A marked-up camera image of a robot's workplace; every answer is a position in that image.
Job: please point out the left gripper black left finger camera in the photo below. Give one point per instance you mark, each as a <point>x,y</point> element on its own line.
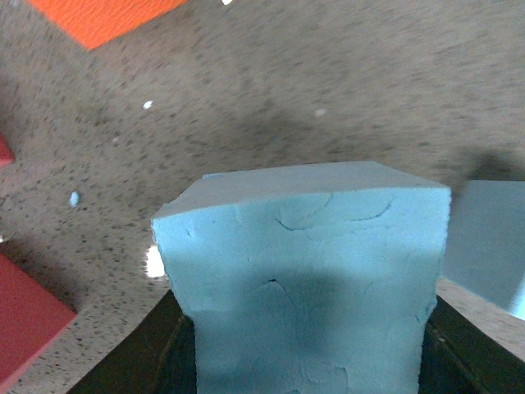
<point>157,357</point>

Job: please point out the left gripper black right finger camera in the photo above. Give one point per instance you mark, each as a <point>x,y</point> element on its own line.
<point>457,357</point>

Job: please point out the light blue foam cube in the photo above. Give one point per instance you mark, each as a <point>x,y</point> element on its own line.
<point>306,279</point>
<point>485,244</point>

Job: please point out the dark red foam cube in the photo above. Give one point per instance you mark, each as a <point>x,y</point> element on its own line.
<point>6,155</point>

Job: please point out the orange foam cube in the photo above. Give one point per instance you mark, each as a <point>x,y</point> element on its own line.
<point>93,23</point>

